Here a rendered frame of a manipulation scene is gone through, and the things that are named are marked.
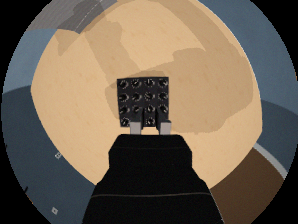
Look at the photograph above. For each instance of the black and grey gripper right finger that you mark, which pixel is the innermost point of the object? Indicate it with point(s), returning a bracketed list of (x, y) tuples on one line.
[(162, 125)]

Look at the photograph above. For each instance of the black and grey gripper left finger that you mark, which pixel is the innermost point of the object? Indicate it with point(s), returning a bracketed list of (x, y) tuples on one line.
[(137, 125)]

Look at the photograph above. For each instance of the black knob box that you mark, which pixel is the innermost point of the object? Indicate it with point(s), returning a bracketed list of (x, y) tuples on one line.
[(153, 88)]

